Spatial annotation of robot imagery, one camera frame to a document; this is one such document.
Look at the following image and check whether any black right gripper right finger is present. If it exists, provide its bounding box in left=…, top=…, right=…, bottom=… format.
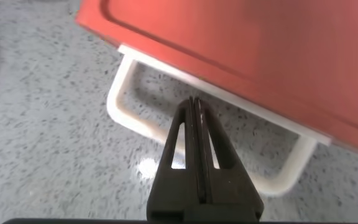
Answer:
left=196, top=96, right=264, bottom=222

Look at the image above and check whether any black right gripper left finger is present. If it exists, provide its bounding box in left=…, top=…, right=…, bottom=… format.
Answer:
left=147, top=96, right=199, bottom=222

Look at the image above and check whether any red drawer box white handle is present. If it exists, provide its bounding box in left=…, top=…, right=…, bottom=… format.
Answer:
left=106, top=44, right=332, bottom=197

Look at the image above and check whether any red drawer box housing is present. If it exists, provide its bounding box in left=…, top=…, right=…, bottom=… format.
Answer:
left=75, top=0, right=358, bottom=156

